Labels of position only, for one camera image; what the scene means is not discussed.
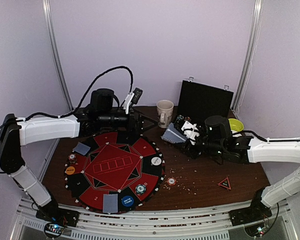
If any grey dealt playing cards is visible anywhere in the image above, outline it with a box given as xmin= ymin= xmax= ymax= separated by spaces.
xmin=72 ymin=142 xmax=91 ymax=156

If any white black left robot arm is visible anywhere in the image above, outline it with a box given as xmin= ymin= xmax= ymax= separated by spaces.
xmin=0 ymin=88 xmax=148 ymax=222

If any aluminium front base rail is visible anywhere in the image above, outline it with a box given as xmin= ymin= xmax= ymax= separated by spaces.
xmin=14 ymin=196 xmax=300 ymax=240

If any green white chip stack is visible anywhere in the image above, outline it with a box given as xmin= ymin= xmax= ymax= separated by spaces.
xmin=135 ymin=184 xmax=147 ymax=195

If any round red black poker mat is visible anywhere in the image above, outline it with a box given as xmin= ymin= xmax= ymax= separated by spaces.
xmin=64 ymin=131 xmax=165 ymax=214

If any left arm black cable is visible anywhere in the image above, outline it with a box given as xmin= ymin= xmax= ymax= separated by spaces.
xmin=0 ymin=66 xmax=135 ymax=175

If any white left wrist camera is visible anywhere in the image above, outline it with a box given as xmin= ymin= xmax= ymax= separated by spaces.
xmin=121 ymin=87 xmax=143 ymax=115

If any orange white chip stack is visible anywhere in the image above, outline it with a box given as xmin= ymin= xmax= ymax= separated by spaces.
xmin=167 ymin=177 xmax=177 ymax=186

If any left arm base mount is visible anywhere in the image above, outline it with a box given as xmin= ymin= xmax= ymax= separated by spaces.
xmin=35 ymin=199 xmax=80 ymax=227

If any green plastic bowl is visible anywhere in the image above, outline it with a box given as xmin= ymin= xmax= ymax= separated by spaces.
xmin=228 ymin=118 xmax=244 ymax=133

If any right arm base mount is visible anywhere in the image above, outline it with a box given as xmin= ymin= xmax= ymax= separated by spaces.
xmin=229 ymin=205 xmax=272 ymax=226

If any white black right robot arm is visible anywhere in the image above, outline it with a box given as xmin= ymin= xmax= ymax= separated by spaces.
xmin=181 ymin=115 xmax=300 ymax=221

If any right aluminium frame post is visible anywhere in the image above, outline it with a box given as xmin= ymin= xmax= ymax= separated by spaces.
xmin=232 ymin=0 xmax=264 ymax=114

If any cream ceramic mug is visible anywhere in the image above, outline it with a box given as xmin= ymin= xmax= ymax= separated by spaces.
xmin=156 ymin=99 xmax=174 ymax=129

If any black red triangular token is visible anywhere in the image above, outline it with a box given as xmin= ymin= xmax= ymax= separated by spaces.
xmin=217 ymin=177 xmax=232 ymax=191

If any grey playing card deck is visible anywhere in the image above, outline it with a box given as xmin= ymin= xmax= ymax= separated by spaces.
xmin=161 ymin=122 xmax=187 ymax=144

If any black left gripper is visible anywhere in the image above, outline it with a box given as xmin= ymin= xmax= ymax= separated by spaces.
xmin=99 ymin=106 xmax=158 ymax=135

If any white dealer button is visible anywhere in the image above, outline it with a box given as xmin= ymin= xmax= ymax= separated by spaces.
xmin=151 ymin=156 xmax=163 ymax=166

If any orange big blind button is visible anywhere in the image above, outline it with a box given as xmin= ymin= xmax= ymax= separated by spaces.
xmin=64 ymin=166 xmax=76 ymax=176

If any aluminium corner frame post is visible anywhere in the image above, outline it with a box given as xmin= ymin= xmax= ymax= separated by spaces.
xmin=42 ymin=0 xmax=73 ymax=110

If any blue small blind button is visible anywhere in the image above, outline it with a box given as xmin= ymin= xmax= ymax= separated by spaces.
xmin=121 ymin=195 xmax=135 ymax=208

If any black poker chip case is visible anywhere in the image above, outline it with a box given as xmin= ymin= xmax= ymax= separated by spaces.
xmin=176 ymin=80 xmax=234 ymax=124

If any red white chip stack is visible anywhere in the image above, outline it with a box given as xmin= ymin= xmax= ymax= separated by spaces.
xmin=68 ymin=153 xmax=77 ymax=164

